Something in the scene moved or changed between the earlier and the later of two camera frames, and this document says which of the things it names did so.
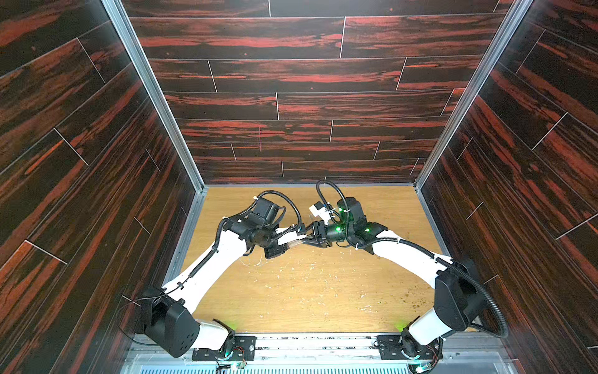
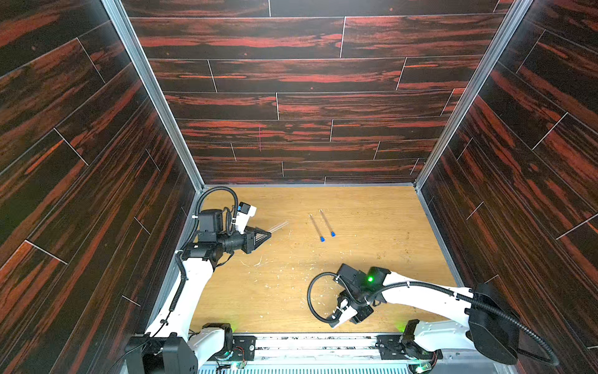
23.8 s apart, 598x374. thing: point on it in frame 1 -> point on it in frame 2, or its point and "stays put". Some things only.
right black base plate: [391, 346] stays put
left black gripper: [278, 250] -> [248, 245]
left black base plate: [244, 349] stays put
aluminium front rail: [314, 354] stays put
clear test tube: [292, 245] -> [278, 227]
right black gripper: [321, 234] -> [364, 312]
